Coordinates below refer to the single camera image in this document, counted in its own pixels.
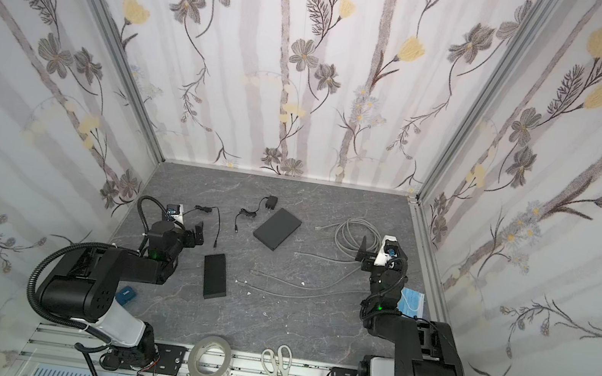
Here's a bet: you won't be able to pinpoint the coiled grey ethernet cable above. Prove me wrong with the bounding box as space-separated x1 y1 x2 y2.
311 212 387 268

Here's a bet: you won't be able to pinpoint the dark grey flat switch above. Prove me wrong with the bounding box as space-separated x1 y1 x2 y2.
253 208 302 251

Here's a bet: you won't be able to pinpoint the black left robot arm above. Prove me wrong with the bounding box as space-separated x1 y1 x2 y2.
26 195 205 371

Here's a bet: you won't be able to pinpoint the black ribbed network switch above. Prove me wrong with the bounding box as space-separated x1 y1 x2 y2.
202 253 227 300

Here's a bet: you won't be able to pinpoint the white handled scissors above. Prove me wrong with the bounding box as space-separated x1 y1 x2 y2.
260 344 293 376

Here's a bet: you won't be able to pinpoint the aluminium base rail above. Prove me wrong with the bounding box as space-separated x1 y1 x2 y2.
19 318 430 376

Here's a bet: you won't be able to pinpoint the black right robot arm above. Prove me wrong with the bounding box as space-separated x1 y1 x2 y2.
327 236 465 376

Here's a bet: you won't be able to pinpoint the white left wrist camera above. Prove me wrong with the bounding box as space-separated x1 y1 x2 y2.
165 203 184 226

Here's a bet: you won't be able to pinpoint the small black adapter with cable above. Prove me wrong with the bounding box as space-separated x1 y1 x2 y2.
234 195 278 233

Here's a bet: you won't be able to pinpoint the small blue object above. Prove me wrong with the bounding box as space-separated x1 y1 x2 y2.
115 286 137 307

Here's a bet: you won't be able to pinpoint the clear tape roll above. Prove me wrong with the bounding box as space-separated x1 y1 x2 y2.
187 335 233 376

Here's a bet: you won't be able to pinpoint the blue face mask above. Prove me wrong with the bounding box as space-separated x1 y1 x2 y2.
397 287 426 318

